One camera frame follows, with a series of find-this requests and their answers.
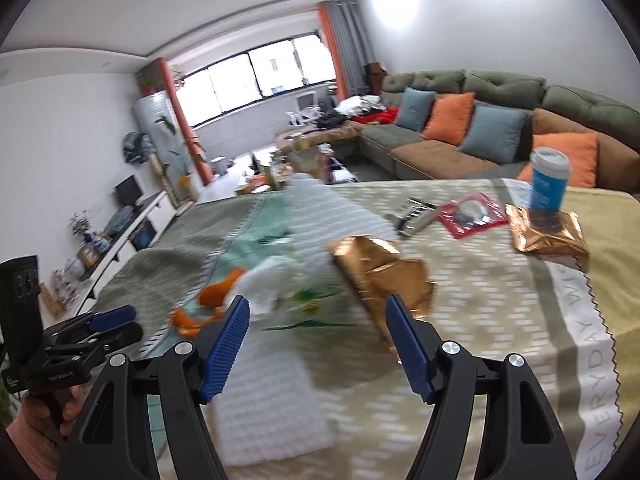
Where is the gold foil wrapper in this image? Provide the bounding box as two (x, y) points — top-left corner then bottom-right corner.
(326, 235), (437, 358)

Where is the orange peel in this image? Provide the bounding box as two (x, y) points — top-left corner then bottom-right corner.
(170, 268), (245, 338)

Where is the clear green plastic wrapper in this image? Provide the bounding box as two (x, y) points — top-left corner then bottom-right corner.
(262, 235), (358, 332)

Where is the white tissue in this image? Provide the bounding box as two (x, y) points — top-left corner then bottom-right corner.
(224, 256), (304, 320)

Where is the white foam net sleeve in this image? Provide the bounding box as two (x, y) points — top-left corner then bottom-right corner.
(284, 174), (399, 287)

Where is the pink sleeved left forearm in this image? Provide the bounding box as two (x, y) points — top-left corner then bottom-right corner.
(8, 408), (60, 479)

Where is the person's left hand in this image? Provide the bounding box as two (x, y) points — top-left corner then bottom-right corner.
(21, 386), (86, 440)

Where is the white black tv cabinet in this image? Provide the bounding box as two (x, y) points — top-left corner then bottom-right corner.
(53, 192), (177, 320)

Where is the grey black snack pack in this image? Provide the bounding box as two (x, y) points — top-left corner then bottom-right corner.
(384, 197), (439, 237)

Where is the small black monitor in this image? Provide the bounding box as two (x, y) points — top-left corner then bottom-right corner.
(115, 176), (143, 208)

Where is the red packet with disc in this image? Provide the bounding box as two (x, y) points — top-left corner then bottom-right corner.
(438, 193), (508, 240)

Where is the patterned tablecloth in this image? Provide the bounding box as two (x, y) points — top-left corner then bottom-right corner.
(96, 180), (639, 479)

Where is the large leafy potted plant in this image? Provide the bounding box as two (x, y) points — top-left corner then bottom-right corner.
(155, 114), (198, 203)

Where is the left orange curtain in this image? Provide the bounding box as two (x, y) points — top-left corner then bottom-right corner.
(155, 58), (214, 185)

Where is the gold snack bag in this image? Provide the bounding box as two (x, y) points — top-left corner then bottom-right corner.
(506, 204), (589, 256)

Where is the white standing air conditioner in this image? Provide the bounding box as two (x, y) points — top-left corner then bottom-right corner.
(134, 91), (194, 202)

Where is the cluttered coffee table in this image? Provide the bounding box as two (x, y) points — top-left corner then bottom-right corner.
(233, 132), (358, 195)

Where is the green brown sectional sofa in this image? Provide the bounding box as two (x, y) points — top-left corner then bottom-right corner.
(358, 70), (639, 194)

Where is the blue white lidded cup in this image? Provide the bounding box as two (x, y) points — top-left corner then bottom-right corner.
(529, 146), (572, 211)

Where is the blue cushion near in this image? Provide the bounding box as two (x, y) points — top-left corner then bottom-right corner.
(458, 103), (528, 165)

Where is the blue cushion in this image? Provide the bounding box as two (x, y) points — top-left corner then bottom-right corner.
(458, 103), (528, 165)
(394, 88), (437, 132)

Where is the orange cushion far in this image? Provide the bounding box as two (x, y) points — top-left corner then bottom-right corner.
(422, 92), (475, 146)

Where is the orange cushion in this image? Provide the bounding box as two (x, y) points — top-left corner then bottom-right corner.
(515, 130), (600, 190)
(422, 92), (475, 146)

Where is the blue cushion far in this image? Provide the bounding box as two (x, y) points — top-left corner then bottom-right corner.
(394, 88), (437, 132)

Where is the white office chair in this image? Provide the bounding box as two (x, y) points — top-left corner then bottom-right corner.
(286, 91), (321, 127)

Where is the orange cushion near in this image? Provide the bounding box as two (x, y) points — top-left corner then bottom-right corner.
(515, 130), (600, 190)

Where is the right orange grey curtain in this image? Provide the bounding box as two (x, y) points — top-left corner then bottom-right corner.
(318, 0), (374, 100)

